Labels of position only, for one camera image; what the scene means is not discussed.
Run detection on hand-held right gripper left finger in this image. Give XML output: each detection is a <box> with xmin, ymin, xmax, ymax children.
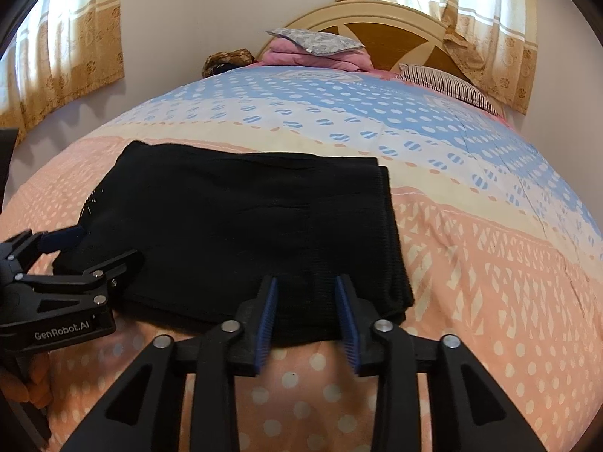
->
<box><xmin>61</xmin><ymin>275</ymin><xmax>279</xmax><ymax>452</ymax></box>

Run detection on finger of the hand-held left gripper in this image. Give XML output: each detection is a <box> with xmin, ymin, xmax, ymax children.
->
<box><xmin>0</xmin><ymin>225</ymin><xmax>86</xmax><ymax>283</ymax></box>
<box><xmin>21</xmin><ymin>249</ymin><xmax>144</xmax><ymax>312</ymax></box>

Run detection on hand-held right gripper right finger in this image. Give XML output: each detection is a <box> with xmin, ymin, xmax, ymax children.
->
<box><xmin>334</xmin><ymin>274</ymin><xmax>549</xmax><ymax>452</ymax></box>

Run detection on black pants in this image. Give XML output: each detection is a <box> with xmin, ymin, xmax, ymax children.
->
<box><xmin>52</xmin><ymin>140</ymin><xmax>415</xmax><ymax>342</ymax></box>

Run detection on person's left hand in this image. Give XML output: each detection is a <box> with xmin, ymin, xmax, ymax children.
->
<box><xmin>0</xmin><ymin>352</ymin><xmax>52</xmax><ymax>405</ymax></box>

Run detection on black flat screen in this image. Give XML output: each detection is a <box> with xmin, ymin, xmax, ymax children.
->
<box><xmin>0</xmin><ymin>127</ymin><xmax>20</xmax><ymax>201</ymax></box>

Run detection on pink blue dotted bedspread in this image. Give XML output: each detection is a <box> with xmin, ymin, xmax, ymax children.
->
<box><xmin>0</xmin><ymin>63</ymin><xmax>603</xmax><ymax>452</ymax></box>

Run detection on beige patterned curtain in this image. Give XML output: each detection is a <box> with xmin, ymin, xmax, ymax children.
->
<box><xmin>335</xmin><ymin>0</ymin><xmax>540</xmax><ymax>115</ymax></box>
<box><xmin>0</xmin><ymin>0</ymin><xmax>125</xmax><ymax>148</ymax></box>

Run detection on striped pillow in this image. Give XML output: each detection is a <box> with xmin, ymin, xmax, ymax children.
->
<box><xmin>396</xmin><ymin>65</ymin><xmax>500</xmax><ymax>115</ymax></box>

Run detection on pink folded blanket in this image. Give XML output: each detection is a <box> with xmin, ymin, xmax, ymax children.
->
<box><xmin>258</xmin><ymin>38</ymin><xmax>375</xmax><ymax>73</ymax></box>

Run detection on grey patterned pillow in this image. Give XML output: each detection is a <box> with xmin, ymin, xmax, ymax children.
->
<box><xmin>266</xmin><ymin>27</ymin><xmax>366</xmax><ymax>56</ymax></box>

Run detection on cream and brown headboard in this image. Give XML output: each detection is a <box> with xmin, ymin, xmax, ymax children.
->
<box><xmin>254</xmin><ymin>1</ymin><xmax>476</xmax><ymax>86</ymax></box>

